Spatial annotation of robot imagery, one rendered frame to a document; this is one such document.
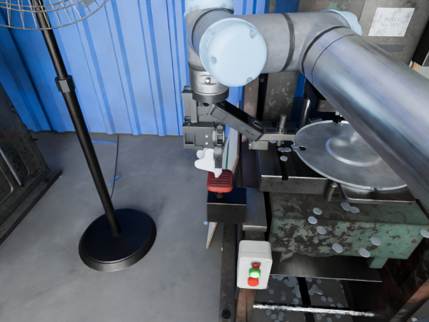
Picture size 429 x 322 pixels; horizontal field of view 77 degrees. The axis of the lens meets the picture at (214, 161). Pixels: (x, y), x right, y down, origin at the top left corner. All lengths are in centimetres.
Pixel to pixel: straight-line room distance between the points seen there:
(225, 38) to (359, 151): 51
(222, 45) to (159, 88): 171
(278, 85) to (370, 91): 67
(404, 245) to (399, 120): 65
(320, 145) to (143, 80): 154
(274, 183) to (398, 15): 45
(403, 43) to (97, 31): 174
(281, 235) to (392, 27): 53
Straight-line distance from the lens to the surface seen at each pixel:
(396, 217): 83
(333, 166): 68
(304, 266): 105
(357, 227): 79
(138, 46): 199
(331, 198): 78
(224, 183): 61
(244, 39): 34
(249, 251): 66
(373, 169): 71
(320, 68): 35
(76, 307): 141
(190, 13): 46
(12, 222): 184
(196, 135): 53
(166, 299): 131
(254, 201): 74
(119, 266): 142
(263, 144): 81
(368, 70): 32
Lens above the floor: 117
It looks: 37 degrees down
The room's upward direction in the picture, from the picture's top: straight up
